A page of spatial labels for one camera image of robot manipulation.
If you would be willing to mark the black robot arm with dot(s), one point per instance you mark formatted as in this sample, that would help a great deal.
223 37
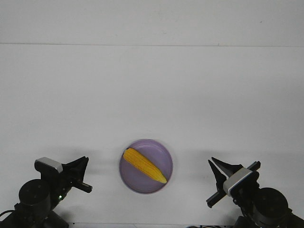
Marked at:
260 207
39 197

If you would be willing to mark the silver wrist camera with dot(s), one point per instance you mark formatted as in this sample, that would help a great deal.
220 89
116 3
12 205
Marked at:
235 179
47 165

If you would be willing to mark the yellow corn cob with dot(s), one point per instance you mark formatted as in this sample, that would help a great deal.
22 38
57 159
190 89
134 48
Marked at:
144 165

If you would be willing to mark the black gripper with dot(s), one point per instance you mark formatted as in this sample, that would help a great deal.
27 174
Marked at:
72 177
222 171

